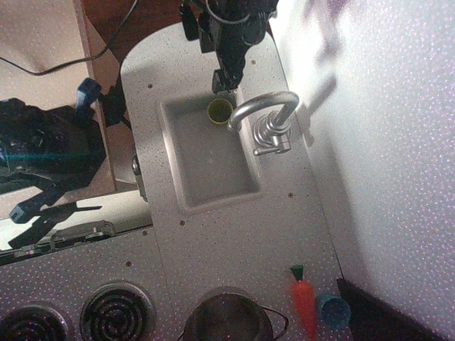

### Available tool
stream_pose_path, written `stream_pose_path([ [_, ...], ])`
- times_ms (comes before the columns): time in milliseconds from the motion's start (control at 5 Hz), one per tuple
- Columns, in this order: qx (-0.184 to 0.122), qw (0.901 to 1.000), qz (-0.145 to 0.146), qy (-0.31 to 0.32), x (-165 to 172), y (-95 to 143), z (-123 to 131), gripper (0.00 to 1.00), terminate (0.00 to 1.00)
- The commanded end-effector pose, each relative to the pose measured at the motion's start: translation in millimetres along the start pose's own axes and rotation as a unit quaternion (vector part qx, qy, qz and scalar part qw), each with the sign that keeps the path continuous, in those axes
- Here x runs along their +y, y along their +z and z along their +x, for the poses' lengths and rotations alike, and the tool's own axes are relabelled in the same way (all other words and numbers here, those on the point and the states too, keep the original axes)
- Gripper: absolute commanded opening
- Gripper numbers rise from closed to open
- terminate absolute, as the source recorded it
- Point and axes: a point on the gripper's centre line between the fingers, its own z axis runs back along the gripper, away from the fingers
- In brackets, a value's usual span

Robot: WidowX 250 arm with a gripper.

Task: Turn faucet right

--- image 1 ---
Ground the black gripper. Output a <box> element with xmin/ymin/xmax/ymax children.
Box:
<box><xmin>211</xmin><ymin>21</ymin><xmax>256</xmax><ymax>94</ymax></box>

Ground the metal pot with handles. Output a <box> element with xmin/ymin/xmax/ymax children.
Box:
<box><xmin>177</xmin><ymin>292</ymin><xmax>289</xmax><ymax>340</ymax></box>

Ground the silver faucet lever handle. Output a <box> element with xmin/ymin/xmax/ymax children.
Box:
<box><xmin>253</xmin><ymin>111</ymin><xmax>291</xmax><ymax>156</ymax></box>

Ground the silver cabinet door handle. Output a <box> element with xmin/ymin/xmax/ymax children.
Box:
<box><xmin>132</xmin><ymin>154</ymin><xmax>148</xmax><ymax>202</ymax></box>

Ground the black stove burner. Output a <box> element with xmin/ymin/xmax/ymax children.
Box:
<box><xmin>79</xmin><ymin>281</ymin><xmax>158</xmax><ymax>340</ymax></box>
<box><xmin>1</xmin><ymin>303</ymin><xmax>73</xmax><ymax>340</ymax></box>

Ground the blue plastic cup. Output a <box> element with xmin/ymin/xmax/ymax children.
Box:
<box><xmin>316</xmin><ymin>294</ymin><xmax>351</xmax><ymax>330</ymax></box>

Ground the black stove burner left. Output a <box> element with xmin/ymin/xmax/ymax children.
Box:
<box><xmin>1</xmin><ymin>303</ymin><xmax>73</xmax><ymax>340</ymax></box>

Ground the silver oven door handle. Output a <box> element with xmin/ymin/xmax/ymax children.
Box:
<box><xmin>49</xmin><ymin>220</ymin><xmax>116</xmax><ymax>250</ymax></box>

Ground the black cable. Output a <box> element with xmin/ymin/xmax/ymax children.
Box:
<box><xmin>0</xmin><ymin>0</ymin><xmax>140</xmax><ymax>77</ymax></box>

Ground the grey toy sink basin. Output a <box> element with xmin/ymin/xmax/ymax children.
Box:
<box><xmin>159</xmin><ymin>92</ymin><xmax>263</xmax><ymax>215</ymax></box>

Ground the black stove burner middle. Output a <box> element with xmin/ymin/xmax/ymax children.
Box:
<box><xmin>79</xmin><ymin>281</ymin><xmax>158</xmax><ymax>340</ymax></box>

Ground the orange toy carrot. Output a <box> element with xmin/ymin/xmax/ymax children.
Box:
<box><xmin>289</xmin><ymin>264</ymin><xmax>317</xmax><ymax>340</ymax></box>

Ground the yellow-green plastic cup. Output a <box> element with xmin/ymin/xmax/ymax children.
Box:
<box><xmin>207</xmin><ymin>99</ymin><xmax>233</xmax><ymax>125</ymax></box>

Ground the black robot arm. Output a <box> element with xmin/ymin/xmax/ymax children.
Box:
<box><xmin>179</xmin><ymin>0</ymin><xmax>278</xmax><ymax>94</ymax></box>

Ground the blue black clamp upper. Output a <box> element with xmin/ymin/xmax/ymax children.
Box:
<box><xmin>75</xmin><ymin>77</ymin><xmax>102</xmax><ymax>120</ymax></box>

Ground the silver curved faucet spout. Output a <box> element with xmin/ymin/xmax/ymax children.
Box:
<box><xmin>227</xmin><ymin>91</ymin><xmax>299</xmax><ymax>132</ymax></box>

